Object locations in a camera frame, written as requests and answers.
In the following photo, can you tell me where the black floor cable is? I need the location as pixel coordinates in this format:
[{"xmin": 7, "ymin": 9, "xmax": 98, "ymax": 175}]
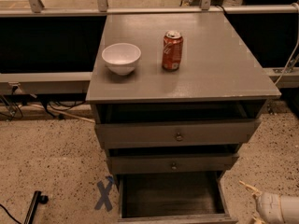
[{"xmin": 0, "ymin": 203, "xmax": 23, "ymax": 224}]

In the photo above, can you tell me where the blue tape cross mark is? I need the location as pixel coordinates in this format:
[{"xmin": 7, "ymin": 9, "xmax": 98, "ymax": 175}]
[{"xmin": 94, "ymin": 176, "xmax": 115, "ymax": 212}]

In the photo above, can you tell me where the white hanging cable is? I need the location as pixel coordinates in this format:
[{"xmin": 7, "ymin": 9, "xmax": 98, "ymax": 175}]
[{"xmin": 274, "ymin": 2, "xmax": 299, "ymax": 86}]

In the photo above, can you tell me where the white ceramic bowl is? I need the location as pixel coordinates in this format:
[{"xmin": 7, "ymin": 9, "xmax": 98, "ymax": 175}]
[{"xmin": 102, "ymin": 43, "xmax": 141, "ymax": 76}]

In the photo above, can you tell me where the black bar on floor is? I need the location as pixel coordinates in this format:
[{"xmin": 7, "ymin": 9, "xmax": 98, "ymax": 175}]
[{"xmin": 23, "ymin": 190, "xmax": 49, "ymax": 224}]

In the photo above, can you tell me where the grey middle drawer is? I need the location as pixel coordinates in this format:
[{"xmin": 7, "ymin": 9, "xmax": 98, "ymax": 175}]
[{"xmin": 107, "ymin": 145, "xmax": 238, "ymax": 175}]

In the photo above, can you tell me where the orange soda can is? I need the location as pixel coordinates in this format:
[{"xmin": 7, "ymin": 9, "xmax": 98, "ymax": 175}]
[{"xmin": 162, "ymin": 30, "xmax": 183, "ymax": 71}]

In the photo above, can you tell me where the grey metal railing frame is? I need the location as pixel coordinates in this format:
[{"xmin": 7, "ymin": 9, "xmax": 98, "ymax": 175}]
[{"xmin": 0, "ymin": 0, "xmax": 299, "ymax": 95}]

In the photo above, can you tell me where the grey drawer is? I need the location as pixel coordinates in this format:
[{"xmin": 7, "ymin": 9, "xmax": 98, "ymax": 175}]
[
  {"xmin": 92, "ymin": 102, "xmax": 260, "ymax": 149},
  {"xmin": 118, "ymin": 171, "xmax": 237, "ymax": 224},
  {"xmin": 107, "ymin": 145, "xmax": 238, "ymax": 175}
]

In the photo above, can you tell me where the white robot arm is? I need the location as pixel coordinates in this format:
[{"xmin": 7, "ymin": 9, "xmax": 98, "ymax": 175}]
[{"xmin": 239, "ymin": 181, "xmax": 299, "ymax": 224}]

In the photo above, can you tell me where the grey wooden drawer cabinet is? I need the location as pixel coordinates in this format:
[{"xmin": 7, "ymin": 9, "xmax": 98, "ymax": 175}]
[{"xmin": 85, "ymin": 12, "xmax": 282, "ymax": 185}]

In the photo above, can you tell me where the grey bottom drawer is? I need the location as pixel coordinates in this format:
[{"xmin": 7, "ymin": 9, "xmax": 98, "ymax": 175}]
[{"xmin": 118, "ymin": 171, "xmax": 237, "ymax": 224}]

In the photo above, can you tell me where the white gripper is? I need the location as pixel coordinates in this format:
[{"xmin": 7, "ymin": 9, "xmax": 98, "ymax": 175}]
[{"xmin": 239, "ymin": 181, "xmax": 282, "ymax": 224}]

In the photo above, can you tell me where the grey top drawer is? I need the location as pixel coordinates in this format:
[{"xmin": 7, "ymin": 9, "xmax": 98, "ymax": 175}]
[{"xmin": 92, "ymin": 102, "xmax": 260, "ymax": 149}]

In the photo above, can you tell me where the black cable bundle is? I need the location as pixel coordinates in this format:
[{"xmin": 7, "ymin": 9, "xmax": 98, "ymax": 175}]
[{"xmin": 0, "ymin": 85, "xmax": 87, "ymax": 120}]

